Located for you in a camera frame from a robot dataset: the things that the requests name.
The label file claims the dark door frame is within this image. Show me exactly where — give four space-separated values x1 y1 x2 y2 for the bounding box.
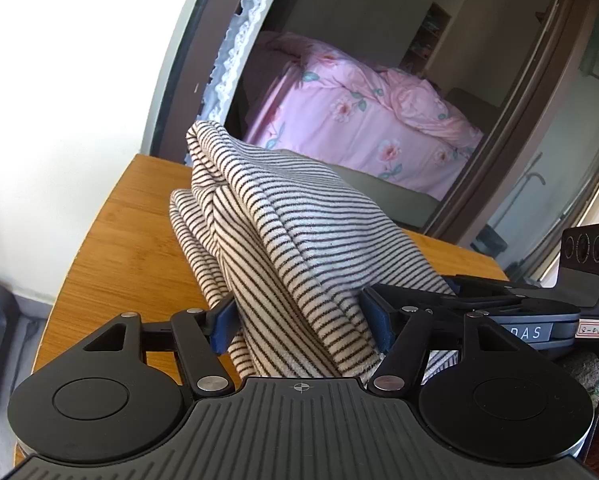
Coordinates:
138 0 599 262

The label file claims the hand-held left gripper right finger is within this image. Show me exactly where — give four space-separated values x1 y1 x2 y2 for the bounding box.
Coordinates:
361 285 546 396

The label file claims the black container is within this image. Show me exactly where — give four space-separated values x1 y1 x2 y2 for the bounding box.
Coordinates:
471 224 509 257

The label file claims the wooden shelf unit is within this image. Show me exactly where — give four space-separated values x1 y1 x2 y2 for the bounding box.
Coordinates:
401 1 453 79

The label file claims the white lace curtain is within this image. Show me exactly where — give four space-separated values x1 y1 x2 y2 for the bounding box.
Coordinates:
198 0 286 125

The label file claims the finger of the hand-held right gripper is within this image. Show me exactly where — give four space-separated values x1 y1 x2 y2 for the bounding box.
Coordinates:
439 273 548 312

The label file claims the striped knit garment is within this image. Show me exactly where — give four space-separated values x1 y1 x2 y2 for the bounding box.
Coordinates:
168 120 461 379

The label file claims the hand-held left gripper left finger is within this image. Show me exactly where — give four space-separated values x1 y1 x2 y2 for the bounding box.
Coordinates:
66 293 238 396

